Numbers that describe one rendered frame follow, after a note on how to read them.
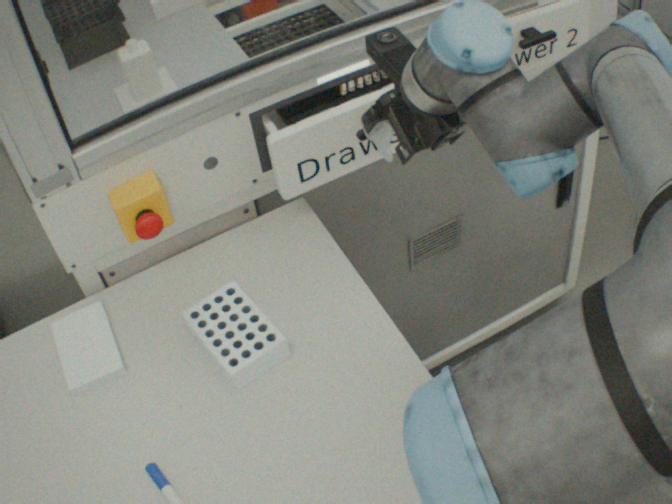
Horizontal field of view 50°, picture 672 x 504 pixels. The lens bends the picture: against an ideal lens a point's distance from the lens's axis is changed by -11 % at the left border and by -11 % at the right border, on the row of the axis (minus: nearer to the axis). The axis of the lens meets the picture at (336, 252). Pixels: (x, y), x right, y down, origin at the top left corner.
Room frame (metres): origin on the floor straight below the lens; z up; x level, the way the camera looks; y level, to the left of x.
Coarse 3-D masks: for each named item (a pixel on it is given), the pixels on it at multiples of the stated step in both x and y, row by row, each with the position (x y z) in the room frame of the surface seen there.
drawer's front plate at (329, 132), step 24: (312, 120) 0.81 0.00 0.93; (336, 120) 0.81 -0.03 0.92; (360, 120) 0.82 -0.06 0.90; (288, 144) 0.79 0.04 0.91; (312, 144) 0.80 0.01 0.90; (336, 144) 0.81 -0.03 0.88; (288, 168) 0.79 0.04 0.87; (312, 168) 0.80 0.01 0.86; (336, 168) 0.81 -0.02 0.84; (288, 192) 0.78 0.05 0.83
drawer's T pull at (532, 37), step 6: (522, 30) 0.98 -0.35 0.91; (528, 30) 0.98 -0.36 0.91; (534, 30) 0.98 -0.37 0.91; (552, 30) 0.97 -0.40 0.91; (522, 36) 0.97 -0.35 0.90; (528, 36) 0.96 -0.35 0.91; (534, 36) 0.96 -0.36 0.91; (540, 36) 0.96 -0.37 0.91; (546, 36) 0.96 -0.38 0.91; (552, 36) 0.96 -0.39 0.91; (522, 42) 0.95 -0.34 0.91; (528, 42) 0.95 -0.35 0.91; (534, 42) 0.95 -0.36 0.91; (540, 42) 0.95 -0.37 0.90; (522, 48) 0.94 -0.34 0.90
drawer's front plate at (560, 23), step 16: (576, 0) 1.03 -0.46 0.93; (528, 16) 0.99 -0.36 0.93; (544, 16) 1.00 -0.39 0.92; (560, 16) 1.01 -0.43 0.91; (576, 16) 1.02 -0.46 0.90; (512, 32) 0.98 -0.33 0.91; (560, 32) 1.01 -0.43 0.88; (528, 48) 0.99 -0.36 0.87; (560, 48) 1.01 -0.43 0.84; (576, 48) 1.03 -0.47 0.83; (528, 64) 0.99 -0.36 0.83; (544, 64) 1.00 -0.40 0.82
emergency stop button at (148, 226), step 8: (144, 216) 0.73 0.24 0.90; (152, 216) 0.73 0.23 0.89; (160, 216) 0.74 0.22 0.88; (136, 224) 0.72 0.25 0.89; (144, 224) 0.72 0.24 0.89; (152, 224) 0.72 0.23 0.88; (160, 224) 0.73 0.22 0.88; (136, 232) 0.72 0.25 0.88; (144, 232) 0.72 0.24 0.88; (152, 232) 0.72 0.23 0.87; (160, 232) 0.72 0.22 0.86
